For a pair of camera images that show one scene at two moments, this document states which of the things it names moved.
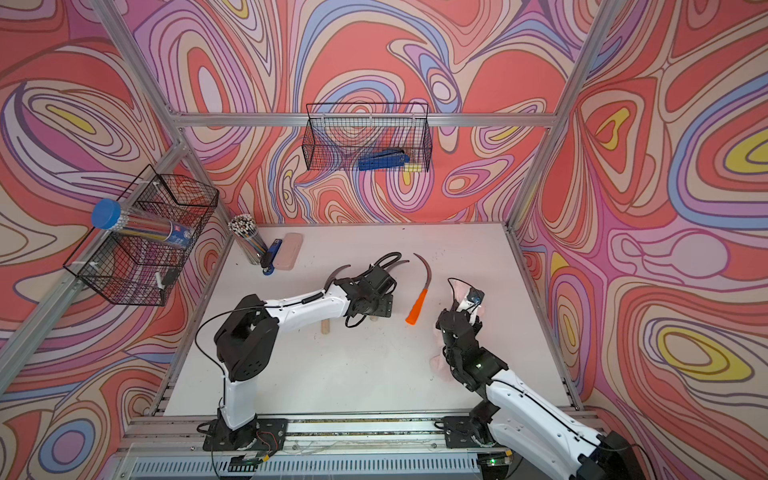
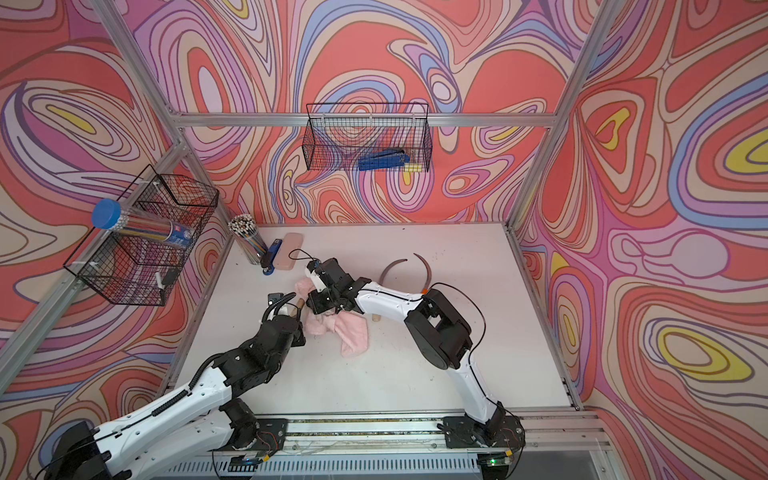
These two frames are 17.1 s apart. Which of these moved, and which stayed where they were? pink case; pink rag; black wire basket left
Moved: pink rag
Stayed: pink case; black wire basket left
